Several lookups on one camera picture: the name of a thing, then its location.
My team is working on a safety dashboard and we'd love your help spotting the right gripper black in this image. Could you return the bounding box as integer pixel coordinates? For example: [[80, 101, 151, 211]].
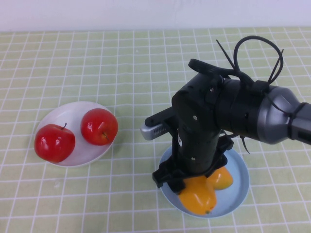
[[152, 72, 234, 194]]

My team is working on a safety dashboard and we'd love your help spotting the yellow toy mango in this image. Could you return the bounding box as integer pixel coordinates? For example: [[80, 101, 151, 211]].
[[207, 166, 234, 191]]

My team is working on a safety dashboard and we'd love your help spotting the orange toy mango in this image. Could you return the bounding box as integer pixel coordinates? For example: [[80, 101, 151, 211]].
[[178, 176, 217, 216]]

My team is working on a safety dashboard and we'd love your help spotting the red apple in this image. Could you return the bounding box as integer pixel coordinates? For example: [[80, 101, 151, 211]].
[[34, 123, 76, 163], [80, 108, 119, 146]]

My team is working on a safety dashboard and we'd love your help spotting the light blue round plate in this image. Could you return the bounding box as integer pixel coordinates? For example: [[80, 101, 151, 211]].
[[159, 147, 250, 218]]

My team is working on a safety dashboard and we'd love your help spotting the white round plate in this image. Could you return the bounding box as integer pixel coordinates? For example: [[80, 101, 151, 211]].
[[35, 101, 117, 167]]

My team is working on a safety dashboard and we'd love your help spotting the black looped zip tie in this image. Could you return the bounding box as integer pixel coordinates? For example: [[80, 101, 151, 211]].
[[215, 35, 284, 84]]

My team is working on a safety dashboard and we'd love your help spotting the green checked tablecloth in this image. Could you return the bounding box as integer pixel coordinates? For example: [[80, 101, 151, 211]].
[[0, 26, 311, 233]]

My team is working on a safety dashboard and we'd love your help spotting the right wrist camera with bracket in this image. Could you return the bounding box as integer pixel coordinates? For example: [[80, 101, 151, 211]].
[[140, 108, 177, 141]]

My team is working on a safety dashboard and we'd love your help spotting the right wrist camera black cable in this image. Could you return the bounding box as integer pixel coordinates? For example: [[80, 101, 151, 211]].
[[189, 59, 241, 78]]

